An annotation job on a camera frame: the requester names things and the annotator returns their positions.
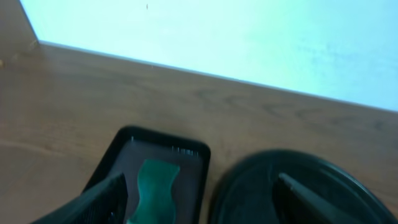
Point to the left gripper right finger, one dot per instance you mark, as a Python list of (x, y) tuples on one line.
[(295, 203)]

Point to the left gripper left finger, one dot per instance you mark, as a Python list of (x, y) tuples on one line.
[(104, 203)]

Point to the green sponge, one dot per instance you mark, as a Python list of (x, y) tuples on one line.
[(154, 182)]

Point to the round black tray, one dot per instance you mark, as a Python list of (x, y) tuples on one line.
[(244, 194)]

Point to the dark brown square tray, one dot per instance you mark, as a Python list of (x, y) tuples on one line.
[(133, 145)]

